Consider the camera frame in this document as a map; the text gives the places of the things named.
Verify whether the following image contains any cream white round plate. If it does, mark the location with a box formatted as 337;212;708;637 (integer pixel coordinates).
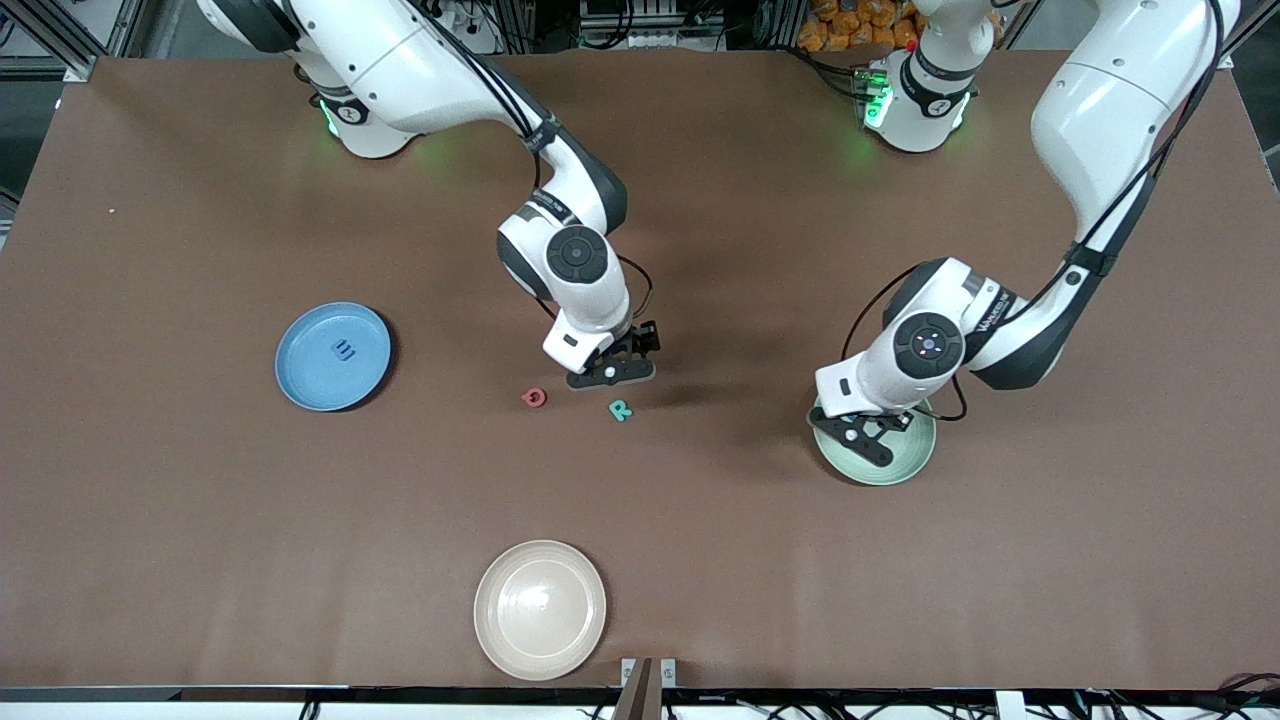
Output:
473;540;608;682

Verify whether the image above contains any blue round plate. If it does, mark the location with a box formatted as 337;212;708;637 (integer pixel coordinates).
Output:
275;302;393;413

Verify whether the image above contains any pile of orange objects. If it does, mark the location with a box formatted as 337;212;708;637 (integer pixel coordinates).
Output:
797;0;926;53

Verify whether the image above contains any pale green round plate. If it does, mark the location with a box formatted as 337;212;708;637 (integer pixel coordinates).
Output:
811;395;938;487

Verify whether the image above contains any small metal bracket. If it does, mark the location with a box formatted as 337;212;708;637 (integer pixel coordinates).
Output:
620;657;677;720

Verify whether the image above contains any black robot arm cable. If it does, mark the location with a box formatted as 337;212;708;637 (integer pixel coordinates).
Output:
425;0;654;323
840;0;1231;423

